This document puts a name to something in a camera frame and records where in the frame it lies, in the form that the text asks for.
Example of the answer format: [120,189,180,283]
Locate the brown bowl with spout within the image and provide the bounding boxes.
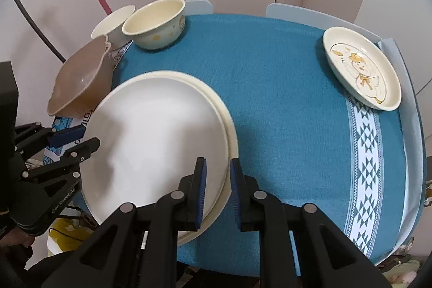
[46,35,113,116]

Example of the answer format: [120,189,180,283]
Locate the cream plate with yellow print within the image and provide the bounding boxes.
[323,26,402,111]

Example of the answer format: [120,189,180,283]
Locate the blue tablecloth with white band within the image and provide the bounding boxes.
[72,14,424,277]

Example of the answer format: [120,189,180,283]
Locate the black cable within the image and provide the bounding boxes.
[8,0,66,62]

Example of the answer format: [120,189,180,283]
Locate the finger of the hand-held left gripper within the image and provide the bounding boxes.
[15,123,85,157]
[22,137,101,182]

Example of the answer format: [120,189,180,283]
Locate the cream bowl with yellow print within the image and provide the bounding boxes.
[121,0,187,50]

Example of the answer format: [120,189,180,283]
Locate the large cream plate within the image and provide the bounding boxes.
[111,70,239,246]

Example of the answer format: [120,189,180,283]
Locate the pink utensil handle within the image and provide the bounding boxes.
[96,0,113,15]

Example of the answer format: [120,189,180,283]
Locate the plain white bowl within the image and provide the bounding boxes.
[91,5,136,47]

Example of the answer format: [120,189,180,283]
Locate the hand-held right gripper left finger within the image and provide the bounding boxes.
[40,157,207,288]

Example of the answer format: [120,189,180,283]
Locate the large white plate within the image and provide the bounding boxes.
[81,72,228,224]

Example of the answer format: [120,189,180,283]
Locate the green patterned blanket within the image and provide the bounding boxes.
[381,237,426,278]

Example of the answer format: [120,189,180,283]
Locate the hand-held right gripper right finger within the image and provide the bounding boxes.
[230,158,392,288]

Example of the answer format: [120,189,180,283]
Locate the pale chair back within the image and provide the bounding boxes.
[184,0,214,16]

